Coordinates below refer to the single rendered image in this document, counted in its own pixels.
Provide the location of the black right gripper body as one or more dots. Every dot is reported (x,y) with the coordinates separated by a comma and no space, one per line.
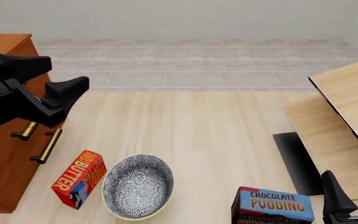
(350,219)

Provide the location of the black white patterned bowl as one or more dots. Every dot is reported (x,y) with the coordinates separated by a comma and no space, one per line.
(137,186)

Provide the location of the blue chocolate pudding box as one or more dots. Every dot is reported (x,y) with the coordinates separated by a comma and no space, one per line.
(275,205)

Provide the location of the pale wooden cabinet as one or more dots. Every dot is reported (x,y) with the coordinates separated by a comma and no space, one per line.
(343,112)

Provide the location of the red butter box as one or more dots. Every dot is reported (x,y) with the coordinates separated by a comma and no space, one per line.
(73,177)

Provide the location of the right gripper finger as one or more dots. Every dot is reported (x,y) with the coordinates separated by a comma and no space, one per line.
(337,196)

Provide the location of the brown wooden cabinet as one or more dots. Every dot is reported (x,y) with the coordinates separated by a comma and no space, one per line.
(9,44)

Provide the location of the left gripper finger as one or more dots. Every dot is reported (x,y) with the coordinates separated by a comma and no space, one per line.
(17,65)
(67,91)

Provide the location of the brown wooden cabinet drawer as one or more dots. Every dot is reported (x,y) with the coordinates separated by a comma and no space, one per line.
(14,179)

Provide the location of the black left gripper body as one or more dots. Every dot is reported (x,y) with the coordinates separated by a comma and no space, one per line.
(47,114)

